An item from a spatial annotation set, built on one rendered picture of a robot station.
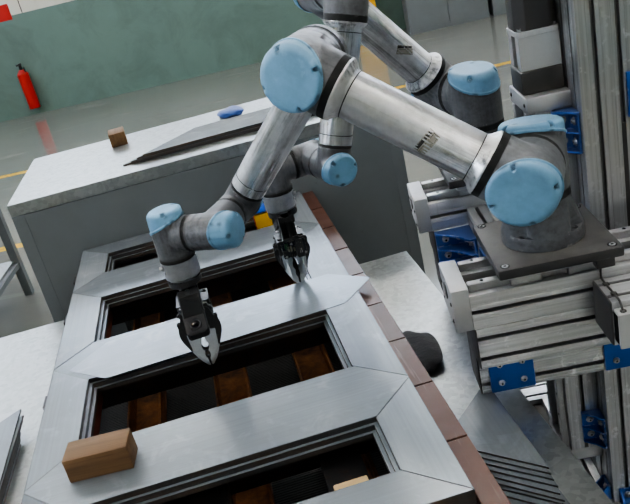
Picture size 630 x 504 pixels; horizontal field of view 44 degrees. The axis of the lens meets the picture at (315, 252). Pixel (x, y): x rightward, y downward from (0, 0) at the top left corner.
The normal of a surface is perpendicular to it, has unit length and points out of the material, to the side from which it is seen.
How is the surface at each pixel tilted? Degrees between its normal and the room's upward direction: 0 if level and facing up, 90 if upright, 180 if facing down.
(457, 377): 0
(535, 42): 90
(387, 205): 90
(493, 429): 0
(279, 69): 85
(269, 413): 0
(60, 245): 90
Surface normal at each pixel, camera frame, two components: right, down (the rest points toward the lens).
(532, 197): -0.20, 0.51
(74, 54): 0.02, 0.40
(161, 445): -0.22, -0.89
